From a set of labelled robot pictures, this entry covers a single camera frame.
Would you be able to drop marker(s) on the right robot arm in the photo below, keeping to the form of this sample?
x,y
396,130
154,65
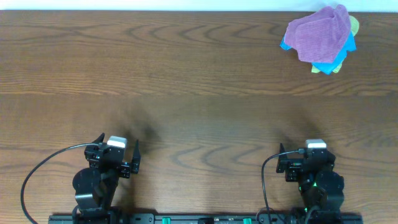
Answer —
x,y
321,188

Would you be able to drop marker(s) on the blue microfibre cloth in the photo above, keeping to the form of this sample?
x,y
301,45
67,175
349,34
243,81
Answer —
x,y
324,49

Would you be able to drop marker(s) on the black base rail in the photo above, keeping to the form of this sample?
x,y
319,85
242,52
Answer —
x,y
148,218

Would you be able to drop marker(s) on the yellow-green microfibre cloth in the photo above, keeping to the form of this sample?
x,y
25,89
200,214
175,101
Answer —
x,y
354,25

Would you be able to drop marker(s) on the purple microfibre cloth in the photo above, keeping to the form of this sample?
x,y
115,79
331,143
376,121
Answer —
x,y
326,18

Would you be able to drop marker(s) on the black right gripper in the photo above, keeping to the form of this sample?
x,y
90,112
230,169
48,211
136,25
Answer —
x,y
293,167

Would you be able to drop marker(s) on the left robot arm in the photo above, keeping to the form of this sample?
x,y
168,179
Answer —
x,y
95,186

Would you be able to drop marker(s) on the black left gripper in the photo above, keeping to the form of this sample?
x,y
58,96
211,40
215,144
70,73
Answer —
x,y
93,150

